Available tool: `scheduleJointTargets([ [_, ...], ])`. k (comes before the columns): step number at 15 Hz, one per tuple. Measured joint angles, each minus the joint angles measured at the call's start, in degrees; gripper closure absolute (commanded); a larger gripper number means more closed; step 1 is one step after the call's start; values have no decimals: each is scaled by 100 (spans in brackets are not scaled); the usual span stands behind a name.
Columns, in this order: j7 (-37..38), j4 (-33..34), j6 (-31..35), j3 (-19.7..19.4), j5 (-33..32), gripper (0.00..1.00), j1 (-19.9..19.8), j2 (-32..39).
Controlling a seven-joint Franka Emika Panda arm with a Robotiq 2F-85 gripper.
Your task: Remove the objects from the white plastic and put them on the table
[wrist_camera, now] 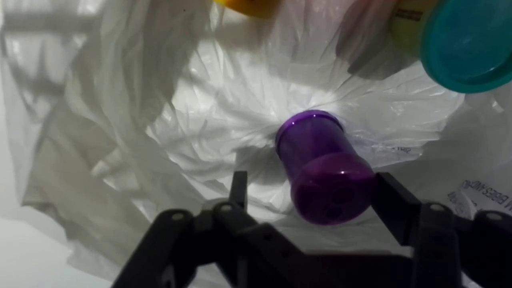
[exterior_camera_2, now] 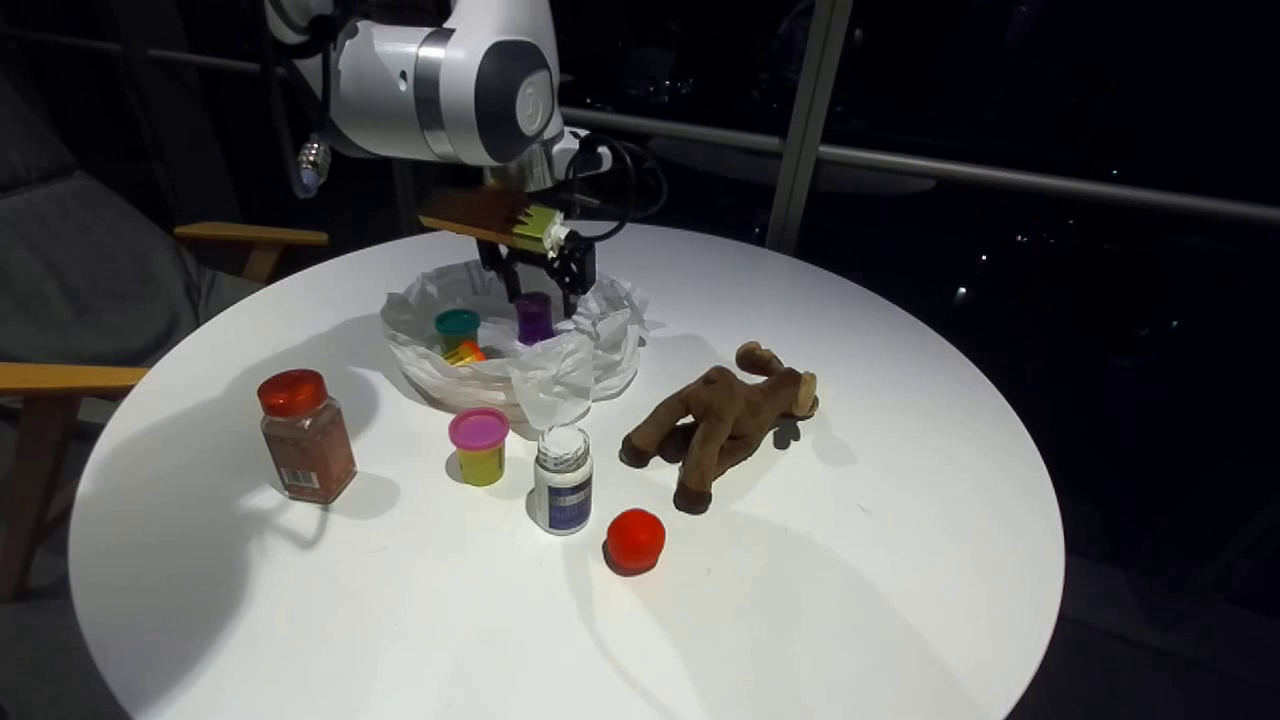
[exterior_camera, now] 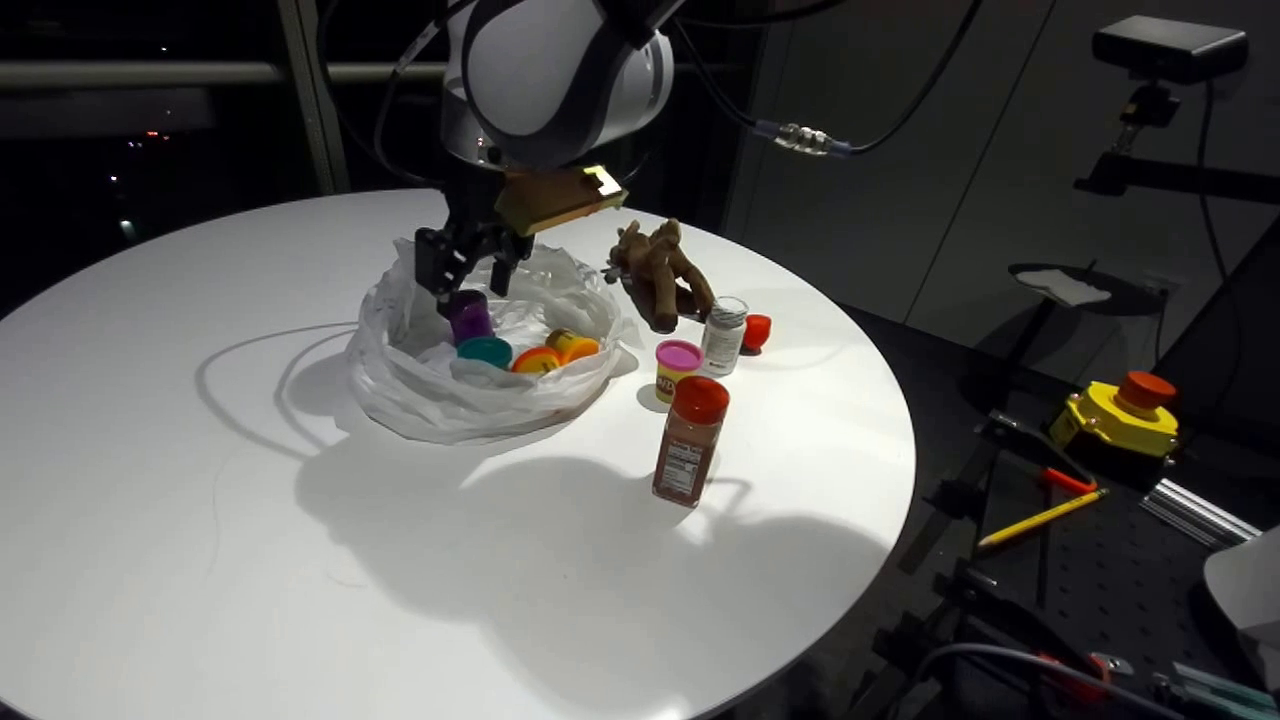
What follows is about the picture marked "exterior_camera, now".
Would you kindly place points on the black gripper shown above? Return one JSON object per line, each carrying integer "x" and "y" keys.
{"x": 481, "y": 230}

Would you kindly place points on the yellow tub teal lid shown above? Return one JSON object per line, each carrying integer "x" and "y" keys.
{"x": 486, "y": 352}

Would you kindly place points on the brown plush moose toy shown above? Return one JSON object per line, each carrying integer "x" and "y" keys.
{"x": 661, "y": 280}

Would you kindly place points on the spice jar red lid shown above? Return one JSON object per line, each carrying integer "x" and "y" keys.
{"x": 688, "y": 446}

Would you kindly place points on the small red lid tub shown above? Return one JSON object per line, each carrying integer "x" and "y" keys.
{"x": 758, "y": 335}

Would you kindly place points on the yellow tub light orange lid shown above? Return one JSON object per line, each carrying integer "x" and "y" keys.
{"x": 537, "y": 361}

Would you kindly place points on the white plastic bag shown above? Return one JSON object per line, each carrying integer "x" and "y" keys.
{"x": 414, "y": 392}

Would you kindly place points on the grey window crossbar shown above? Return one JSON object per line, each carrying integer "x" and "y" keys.
{"x": 163, "y": 72}

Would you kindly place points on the white plate on stand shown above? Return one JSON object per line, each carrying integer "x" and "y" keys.
{"x": 1061, "y": 285}

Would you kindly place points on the yellow red emergency stop button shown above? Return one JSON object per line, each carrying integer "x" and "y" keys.
{"x": 1121, "y": 416}

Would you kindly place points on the white rounded object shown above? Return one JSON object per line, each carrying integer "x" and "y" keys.
{"x": 1253, "y": 592}

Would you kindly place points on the yellow-green wrist camera box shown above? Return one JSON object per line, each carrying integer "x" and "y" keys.
{"x": 562, "y": 201}

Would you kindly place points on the grey window post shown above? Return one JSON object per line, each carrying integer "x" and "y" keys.
{"x": 315, "y": 92}

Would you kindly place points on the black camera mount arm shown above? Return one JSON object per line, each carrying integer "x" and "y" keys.
{"x": 1172, "y": 172}

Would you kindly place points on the black exterior camera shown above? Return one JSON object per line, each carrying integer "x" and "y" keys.
{"x": 1169, "y": 44}

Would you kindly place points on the aluminium rail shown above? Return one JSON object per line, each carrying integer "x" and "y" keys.
{"x": 1200, "y": 510}

